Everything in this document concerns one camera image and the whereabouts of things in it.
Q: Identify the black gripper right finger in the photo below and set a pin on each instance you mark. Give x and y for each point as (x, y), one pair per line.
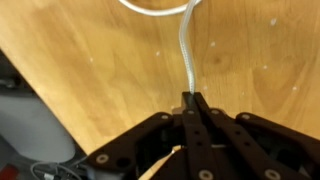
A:
(253, 146)

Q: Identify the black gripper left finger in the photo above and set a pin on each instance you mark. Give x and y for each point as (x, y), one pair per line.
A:
(196, 143)

